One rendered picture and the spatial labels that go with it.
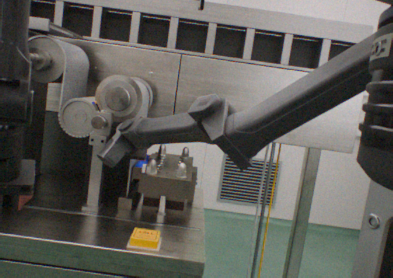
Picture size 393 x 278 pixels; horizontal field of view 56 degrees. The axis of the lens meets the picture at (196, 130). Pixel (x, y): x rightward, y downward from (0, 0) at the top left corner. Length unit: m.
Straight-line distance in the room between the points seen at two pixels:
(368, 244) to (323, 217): 4.04
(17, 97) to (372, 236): 0.52
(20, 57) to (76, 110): 0.63
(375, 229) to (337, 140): 1.38
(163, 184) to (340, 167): 3.17
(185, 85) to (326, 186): 2.91
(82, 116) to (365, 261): 1.07
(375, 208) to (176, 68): 1.31
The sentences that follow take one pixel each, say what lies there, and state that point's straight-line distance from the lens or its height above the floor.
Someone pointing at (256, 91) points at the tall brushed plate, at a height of 1.33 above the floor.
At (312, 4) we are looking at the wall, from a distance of 4.06.
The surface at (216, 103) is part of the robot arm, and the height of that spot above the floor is 1.30.
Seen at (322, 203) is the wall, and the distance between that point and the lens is 4.22.
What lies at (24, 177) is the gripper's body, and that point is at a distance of 0.73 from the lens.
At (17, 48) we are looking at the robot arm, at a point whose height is 1.34.
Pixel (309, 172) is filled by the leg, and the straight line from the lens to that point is 1.76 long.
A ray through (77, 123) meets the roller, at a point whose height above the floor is 1.16.
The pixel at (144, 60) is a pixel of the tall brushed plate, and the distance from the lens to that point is 1.51.
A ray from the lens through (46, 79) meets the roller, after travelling 1.26.
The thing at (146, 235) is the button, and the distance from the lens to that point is 1.00.
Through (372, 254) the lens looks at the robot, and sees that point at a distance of 0.23.
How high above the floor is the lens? 1.32
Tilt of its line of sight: 7 degrees down
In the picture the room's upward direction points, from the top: 8 degrees clockwise
